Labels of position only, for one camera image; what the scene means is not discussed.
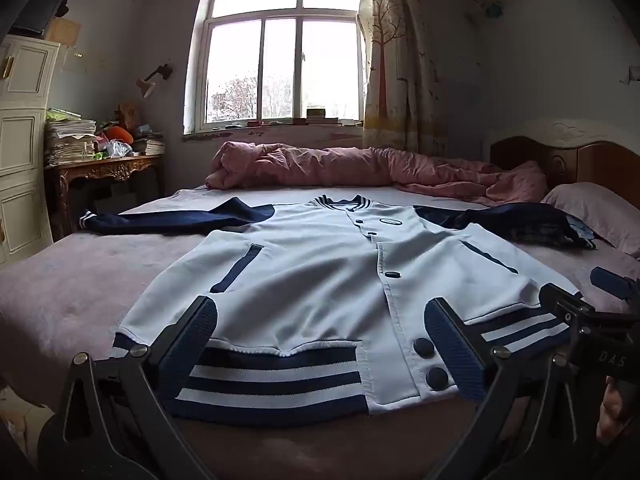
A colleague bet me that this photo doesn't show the pale pink pillow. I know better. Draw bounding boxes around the pale pink pillow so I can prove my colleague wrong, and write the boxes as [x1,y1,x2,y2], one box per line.
[541,182,640,261]

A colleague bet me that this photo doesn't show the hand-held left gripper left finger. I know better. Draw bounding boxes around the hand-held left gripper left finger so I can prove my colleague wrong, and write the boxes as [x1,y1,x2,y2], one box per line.
[56,295,219,480]

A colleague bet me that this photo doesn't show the wooden headboard with white trim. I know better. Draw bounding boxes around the wooden headboard with white trim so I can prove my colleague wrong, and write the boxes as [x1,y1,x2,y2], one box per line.
[482,119,640,196]

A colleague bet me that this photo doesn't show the white cabinet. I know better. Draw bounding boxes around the white cabinet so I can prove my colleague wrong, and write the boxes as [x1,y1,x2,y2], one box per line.
[0,35,61,266]

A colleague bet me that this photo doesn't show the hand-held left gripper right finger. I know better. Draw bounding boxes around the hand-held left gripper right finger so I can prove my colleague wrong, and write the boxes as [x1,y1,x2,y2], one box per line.
[423,297,605,480]

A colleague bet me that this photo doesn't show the tree print curtain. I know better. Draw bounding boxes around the tree print curtain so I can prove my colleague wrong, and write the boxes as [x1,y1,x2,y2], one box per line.
[360,0,451,150]

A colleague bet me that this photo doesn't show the carved wooden desk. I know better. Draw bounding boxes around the carved wooden desk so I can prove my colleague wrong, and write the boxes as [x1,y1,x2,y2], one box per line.
[44,154,166,241]

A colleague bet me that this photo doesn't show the wall lamp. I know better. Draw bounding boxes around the wall lamp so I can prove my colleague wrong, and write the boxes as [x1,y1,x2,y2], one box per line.
[136,63,173,98]

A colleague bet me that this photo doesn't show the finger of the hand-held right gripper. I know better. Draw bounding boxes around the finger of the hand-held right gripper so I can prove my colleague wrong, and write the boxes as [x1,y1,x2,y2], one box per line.
[540,284,599,321]
[590,266,640,304]

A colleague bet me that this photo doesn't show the stack of papers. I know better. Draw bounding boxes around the stack of papers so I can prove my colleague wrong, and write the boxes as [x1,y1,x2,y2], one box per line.
[45,107,98,166]

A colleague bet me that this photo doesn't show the orange plush toy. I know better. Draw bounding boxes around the orange plush toy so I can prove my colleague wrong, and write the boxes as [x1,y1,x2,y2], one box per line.
[102,122,136,145]

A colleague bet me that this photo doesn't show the books on windowsill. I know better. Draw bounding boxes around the books on windowsill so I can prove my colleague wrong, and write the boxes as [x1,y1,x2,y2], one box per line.
[292,107,341,126]

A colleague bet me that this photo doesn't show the white framed window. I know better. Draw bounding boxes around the white framed window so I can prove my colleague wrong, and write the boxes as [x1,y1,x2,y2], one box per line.
[184,0,373,136]

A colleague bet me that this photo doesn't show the person's right hand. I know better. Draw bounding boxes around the person's right hand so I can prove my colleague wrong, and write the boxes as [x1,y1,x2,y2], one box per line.
[597,375,640,441]

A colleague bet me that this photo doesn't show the white and navy varsity jacket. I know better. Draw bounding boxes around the white and navy varsity jacket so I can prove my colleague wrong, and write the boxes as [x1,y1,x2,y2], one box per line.
[79,194,598,418]

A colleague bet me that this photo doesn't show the pink duvet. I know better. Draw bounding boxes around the pink duvet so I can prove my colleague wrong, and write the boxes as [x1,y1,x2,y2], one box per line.
[205,141,548,207]

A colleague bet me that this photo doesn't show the stack of books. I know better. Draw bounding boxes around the stack of books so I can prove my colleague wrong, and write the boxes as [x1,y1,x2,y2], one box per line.
[132,132,166,157]

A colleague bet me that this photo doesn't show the bed with mauve sheet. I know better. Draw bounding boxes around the bed with mauve sheet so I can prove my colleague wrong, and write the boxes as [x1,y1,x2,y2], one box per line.
[0,185,640,480]

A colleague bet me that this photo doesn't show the paper sheet on wall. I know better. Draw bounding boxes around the paper sheet on wall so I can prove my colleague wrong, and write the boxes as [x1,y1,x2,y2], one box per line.
[47,17,83,46]

